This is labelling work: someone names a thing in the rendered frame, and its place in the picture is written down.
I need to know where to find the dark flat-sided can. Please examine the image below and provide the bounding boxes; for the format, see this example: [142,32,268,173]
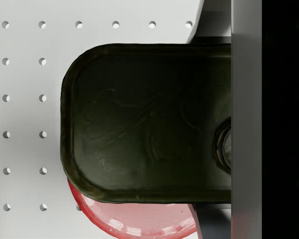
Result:
[60,42,232,205]

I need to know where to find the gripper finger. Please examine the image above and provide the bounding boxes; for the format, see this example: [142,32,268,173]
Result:
[185,0,232,45]
[188,202,232,239]

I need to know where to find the red plate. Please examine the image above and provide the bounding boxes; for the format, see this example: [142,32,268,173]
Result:
[67,177,203,239]

